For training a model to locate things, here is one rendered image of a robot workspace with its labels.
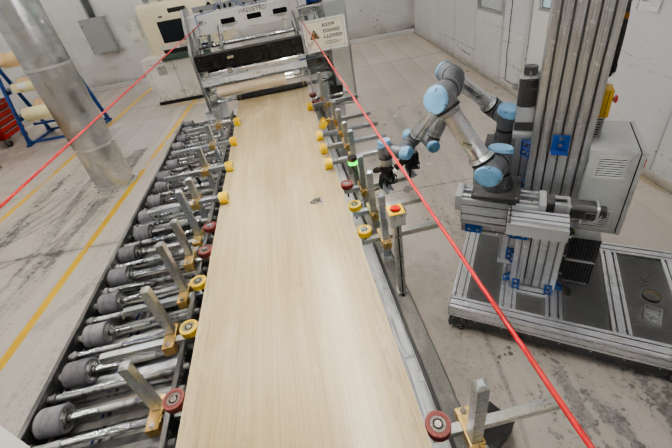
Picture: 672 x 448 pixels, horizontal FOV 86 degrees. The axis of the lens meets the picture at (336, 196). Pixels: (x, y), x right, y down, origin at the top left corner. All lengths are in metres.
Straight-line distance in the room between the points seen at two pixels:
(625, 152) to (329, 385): 1.60
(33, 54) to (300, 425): 4.72
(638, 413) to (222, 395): 2.05
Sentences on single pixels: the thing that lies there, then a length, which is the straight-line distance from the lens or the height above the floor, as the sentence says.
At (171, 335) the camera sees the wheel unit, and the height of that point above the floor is 0.86.
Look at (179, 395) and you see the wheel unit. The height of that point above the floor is 0.91.
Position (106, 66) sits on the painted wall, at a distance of 12.10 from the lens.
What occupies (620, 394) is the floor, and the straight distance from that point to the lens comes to 2.66.
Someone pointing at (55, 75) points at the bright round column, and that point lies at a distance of 5.31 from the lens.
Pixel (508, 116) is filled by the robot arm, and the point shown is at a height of 1.23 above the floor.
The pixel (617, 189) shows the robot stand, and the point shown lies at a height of 1.03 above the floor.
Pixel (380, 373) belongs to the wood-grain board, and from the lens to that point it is 1.45.
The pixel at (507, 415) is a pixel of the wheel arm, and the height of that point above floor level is 0.85.
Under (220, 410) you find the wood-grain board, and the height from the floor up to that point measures 0.90.
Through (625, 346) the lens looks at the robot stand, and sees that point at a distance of 2.55.
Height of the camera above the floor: 2.16
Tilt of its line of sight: 33 degrees down
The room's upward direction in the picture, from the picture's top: 11 degrees counter-clockwise
